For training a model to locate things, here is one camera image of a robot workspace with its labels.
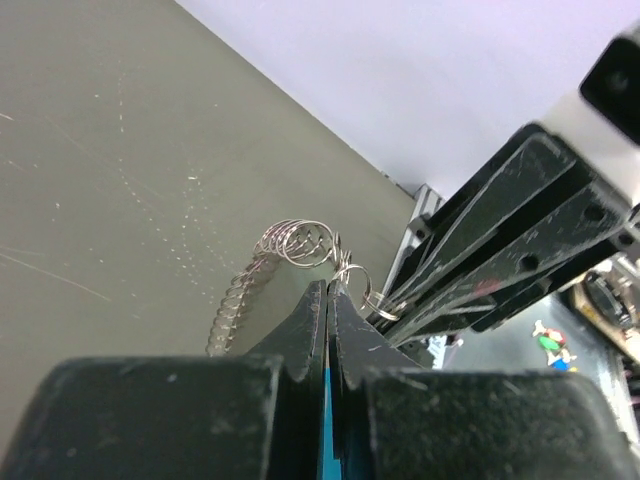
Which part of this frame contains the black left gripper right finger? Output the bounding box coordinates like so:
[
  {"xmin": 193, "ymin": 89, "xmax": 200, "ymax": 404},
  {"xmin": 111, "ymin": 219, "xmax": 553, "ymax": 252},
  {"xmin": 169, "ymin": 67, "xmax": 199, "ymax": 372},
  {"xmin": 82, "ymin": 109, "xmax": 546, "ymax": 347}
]
[{"xmin": 327, "ymin": 281, "xmax": 635, "ymax": 479}]

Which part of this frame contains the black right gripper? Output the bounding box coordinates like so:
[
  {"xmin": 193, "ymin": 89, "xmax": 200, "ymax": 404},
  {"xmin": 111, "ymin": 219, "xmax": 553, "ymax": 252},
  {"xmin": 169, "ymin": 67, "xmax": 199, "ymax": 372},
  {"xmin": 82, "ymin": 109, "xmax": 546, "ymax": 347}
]
[{"xmin": 369, "ymin": 123, "xmax": 633, "ymax": 345}]

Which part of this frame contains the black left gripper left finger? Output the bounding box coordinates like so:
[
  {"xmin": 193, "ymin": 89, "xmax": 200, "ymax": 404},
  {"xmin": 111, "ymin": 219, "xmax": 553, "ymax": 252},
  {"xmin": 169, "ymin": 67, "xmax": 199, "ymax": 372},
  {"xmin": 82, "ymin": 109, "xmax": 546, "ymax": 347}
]
[{"xmin": 1, "ymin": 281, "xmax": 328, "ymax": 479}]

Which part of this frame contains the aluminium frame post right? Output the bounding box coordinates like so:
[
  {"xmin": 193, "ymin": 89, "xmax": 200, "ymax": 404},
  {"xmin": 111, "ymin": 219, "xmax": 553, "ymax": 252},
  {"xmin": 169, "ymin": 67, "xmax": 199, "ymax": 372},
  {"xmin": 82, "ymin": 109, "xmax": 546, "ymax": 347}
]
[{"xmin": 382, "ymin": 184, "xmax": 443, "ymax": 296}]

